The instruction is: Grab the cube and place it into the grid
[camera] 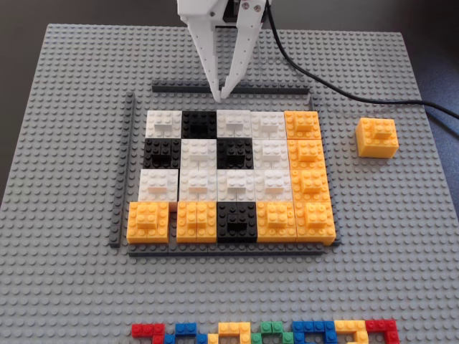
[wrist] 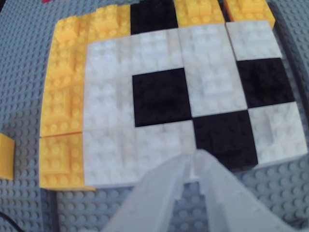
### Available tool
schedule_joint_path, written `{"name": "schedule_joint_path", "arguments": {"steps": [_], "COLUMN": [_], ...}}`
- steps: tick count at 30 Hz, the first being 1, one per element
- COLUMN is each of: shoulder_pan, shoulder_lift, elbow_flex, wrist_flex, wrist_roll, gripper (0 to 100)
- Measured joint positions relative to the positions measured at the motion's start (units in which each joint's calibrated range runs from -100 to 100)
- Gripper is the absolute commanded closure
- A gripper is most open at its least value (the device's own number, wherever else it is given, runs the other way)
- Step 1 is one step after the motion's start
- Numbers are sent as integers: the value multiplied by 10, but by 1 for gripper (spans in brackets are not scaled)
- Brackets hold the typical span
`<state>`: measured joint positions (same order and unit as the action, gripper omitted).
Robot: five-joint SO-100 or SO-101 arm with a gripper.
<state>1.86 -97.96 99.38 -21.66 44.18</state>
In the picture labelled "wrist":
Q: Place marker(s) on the grey studded baseplate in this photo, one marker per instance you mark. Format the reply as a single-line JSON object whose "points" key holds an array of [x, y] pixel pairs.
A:
{"points": [[19, 72]]}

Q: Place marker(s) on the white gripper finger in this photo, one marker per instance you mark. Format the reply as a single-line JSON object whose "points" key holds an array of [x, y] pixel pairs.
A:
{"points": [[229, 207], [149, 205]]}

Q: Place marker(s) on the black brick cube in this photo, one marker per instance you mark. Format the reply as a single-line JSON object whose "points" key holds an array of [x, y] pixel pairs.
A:
{"points": [[222, 135], [265, 82], [154, 17], [161, 96]]}

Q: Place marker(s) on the red brick letter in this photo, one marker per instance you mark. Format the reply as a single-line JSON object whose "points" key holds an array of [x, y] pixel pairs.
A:
{"points": [[49, 1]]}

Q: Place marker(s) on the white brick cube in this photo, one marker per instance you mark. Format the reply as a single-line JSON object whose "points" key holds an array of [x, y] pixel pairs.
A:
{"points": [[205, 46], [277, 135], [106, 60], [253, 41], [159, 142], [214, 91], [106, 157], [157, 53], [106, 104]]}

